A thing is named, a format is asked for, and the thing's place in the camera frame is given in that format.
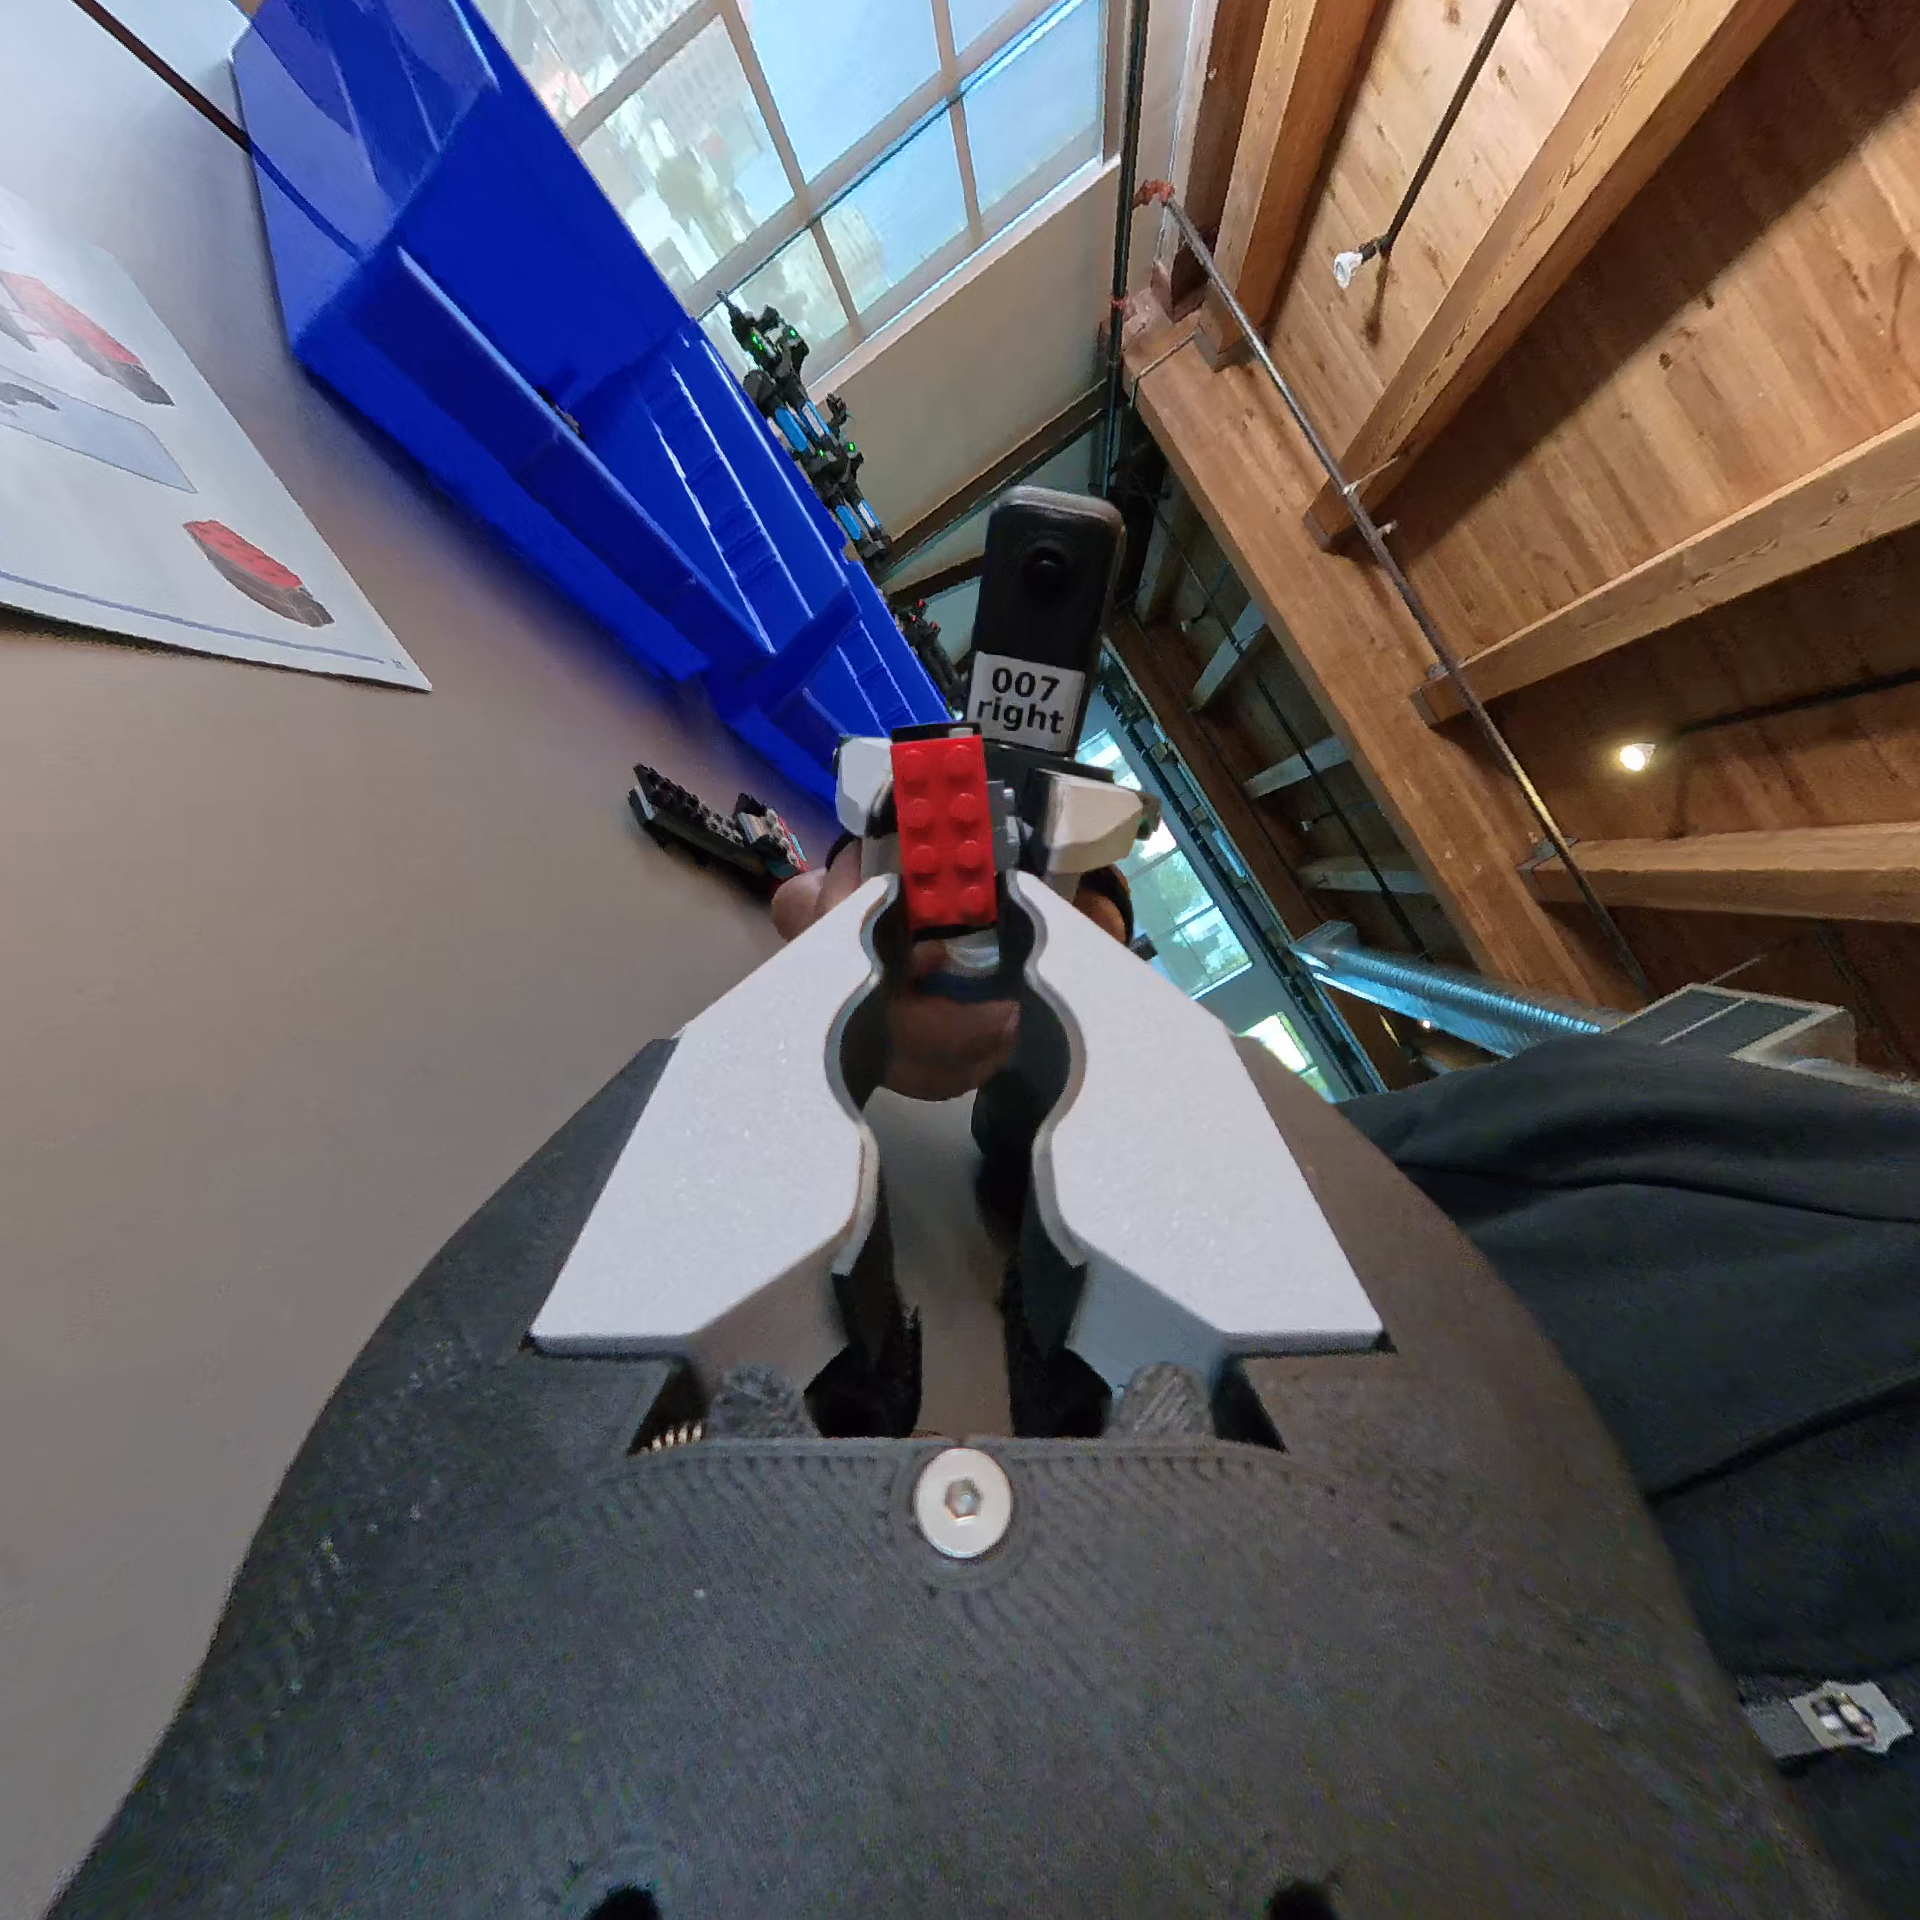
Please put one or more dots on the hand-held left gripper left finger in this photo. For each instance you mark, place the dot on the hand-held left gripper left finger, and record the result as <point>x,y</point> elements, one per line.
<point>721,1185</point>

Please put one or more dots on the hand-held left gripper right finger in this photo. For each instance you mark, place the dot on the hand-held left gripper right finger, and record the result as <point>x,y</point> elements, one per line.
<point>1200,1201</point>

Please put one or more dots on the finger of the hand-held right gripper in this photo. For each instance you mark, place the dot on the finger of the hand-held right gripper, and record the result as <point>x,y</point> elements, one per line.
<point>1096,819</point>
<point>861,786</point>

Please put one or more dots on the red grey brick model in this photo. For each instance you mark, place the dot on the red grey brick model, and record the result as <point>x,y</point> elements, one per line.
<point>944,833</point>

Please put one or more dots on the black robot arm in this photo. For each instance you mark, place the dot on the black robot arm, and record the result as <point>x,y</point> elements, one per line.
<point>848,473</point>
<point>768,352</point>

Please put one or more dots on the person's right hand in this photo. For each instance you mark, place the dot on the person's right hand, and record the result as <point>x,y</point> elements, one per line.
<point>944,1035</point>

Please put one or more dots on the black brick base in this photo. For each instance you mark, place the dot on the black brick base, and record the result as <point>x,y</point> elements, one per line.
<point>705,822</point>

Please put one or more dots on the threaded metal rod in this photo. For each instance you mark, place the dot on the threaded metal rod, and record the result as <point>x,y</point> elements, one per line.
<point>1395,569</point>

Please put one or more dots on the white track lamp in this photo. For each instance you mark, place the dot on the white track lamp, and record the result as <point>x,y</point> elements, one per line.
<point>1349,267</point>

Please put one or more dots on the large paned window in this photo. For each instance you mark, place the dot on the large paned window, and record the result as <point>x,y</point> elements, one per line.
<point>868,136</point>

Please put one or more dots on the person's black jacket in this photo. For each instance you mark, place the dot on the person's black jacket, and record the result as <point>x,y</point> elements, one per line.
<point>1724,1275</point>

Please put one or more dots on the white vent grille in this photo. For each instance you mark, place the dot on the white vent grille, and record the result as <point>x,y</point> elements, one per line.
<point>1740,1023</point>

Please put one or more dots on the brick instruction booklet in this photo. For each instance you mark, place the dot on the brick instruction booklet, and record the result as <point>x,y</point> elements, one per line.
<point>149,494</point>

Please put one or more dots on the silver air duct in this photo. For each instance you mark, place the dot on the silver air duct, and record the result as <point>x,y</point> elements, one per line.
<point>1440,990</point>

